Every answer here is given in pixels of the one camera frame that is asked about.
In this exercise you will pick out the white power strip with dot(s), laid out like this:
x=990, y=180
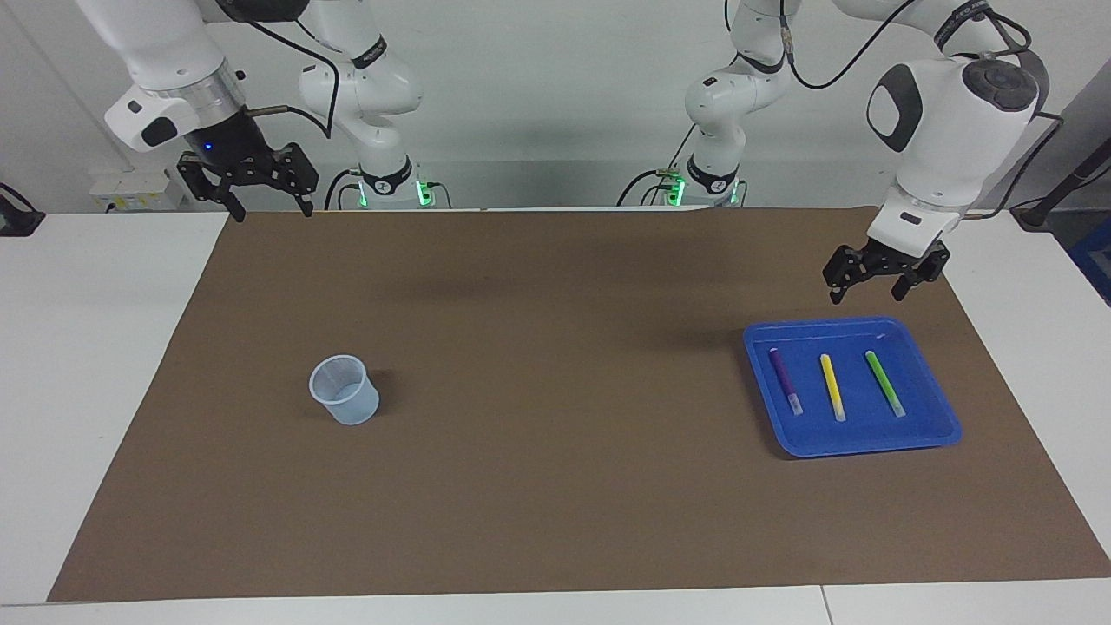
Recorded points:
x=130, y=187

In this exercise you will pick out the purple marker pen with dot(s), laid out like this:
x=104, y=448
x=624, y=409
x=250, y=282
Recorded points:
x=785, y=382

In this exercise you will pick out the clear plastic cup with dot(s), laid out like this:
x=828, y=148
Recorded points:
x=347, y=395

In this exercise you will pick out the green marker pen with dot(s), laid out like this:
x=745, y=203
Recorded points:
x=884, y=382

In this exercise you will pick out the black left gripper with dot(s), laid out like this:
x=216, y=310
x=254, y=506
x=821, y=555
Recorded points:
x=894, y=256

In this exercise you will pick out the black camera stand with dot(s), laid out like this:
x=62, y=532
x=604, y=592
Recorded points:
x=1063, y=187

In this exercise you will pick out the blue crate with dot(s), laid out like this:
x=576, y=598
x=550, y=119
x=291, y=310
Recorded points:
x=1095, y=260

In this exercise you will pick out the blue plastic tray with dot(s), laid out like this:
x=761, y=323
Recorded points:
x=929, y=434

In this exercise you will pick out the black clamp mount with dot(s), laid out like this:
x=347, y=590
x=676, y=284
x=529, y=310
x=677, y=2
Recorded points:
x=17, y=221

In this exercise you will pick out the brown table mat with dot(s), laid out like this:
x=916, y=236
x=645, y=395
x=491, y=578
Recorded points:
x=555, y=477

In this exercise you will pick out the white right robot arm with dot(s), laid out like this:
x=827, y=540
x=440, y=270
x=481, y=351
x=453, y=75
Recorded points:
x=174, y=52

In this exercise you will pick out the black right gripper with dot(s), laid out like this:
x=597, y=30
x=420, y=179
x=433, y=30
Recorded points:
x=230, y=148

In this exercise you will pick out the yellow marker pen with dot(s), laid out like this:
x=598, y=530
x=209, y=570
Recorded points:
x=832, y=386

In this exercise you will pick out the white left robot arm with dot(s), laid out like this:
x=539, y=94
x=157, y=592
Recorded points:
x=946, y=113

